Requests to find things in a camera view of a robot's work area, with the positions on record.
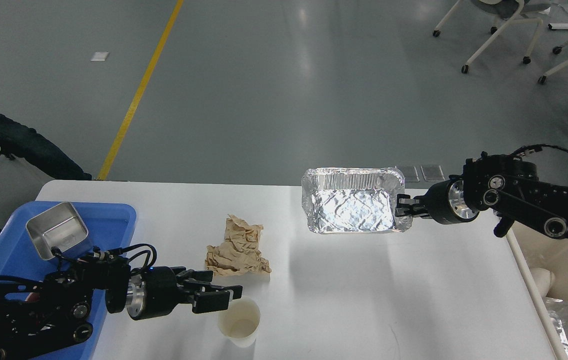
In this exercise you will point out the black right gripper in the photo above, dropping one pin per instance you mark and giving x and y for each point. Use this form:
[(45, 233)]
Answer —
[(444, 203)]

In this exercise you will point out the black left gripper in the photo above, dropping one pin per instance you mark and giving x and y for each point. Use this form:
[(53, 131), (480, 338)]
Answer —
[(157, 291)]

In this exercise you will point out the white paper cup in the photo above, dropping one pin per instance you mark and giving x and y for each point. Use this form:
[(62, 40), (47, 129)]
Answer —
[(240, 322)]

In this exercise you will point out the aluminium foil tray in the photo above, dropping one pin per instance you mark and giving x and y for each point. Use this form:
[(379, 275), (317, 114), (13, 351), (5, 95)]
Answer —
[(340, 200)]

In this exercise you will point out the stainless steel rectangular container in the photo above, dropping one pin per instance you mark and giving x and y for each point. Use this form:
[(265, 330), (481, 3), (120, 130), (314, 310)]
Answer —
[(60, 227)]

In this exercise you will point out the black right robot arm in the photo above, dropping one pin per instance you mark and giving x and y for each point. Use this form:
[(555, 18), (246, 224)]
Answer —
[(504, 183)]

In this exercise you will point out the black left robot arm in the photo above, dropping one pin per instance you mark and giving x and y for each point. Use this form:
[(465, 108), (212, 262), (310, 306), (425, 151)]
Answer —
[(41, 317)]

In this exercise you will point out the floor socket plate left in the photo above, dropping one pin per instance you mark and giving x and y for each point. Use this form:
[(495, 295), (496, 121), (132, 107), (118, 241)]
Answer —
[(410, 173)]

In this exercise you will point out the floor socket plate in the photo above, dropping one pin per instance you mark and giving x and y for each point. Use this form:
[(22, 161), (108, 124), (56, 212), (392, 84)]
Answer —
[(432, 173), (410, 173)]

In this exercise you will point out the floor socket plate right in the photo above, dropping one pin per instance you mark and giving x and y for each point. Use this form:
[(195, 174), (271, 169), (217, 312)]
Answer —
[(432, 173)]

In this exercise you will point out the crumpled brown paper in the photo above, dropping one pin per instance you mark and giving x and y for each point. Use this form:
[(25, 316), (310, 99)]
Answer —
[(239, 253)]

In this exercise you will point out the white object in bin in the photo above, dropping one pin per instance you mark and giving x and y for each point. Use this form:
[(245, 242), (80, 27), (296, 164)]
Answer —
[(543, 279)]

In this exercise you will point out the beige plastic bin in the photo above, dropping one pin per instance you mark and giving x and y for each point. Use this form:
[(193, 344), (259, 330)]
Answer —
[(564, 270)]

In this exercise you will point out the blue plastic tray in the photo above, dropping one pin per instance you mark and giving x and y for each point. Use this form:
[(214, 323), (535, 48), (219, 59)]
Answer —
[(110, 226)]

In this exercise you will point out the white office chair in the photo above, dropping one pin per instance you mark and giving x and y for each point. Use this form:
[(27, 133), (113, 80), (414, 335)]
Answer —
[(506, 13)]

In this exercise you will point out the white floor tag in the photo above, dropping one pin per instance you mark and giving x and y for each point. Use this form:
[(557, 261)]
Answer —
[(99, 56)]

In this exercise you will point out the person in beige sweater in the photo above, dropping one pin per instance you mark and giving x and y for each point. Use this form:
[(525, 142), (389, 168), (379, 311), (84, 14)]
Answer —
[(21, 141)]

